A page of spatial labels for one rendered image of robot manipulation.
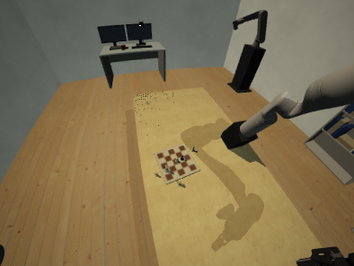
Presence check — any brown and cream chessboard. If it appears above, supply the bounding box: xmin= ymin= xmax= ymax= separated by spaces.
xmin=154 ymin=144 xmax=199 ymax=184

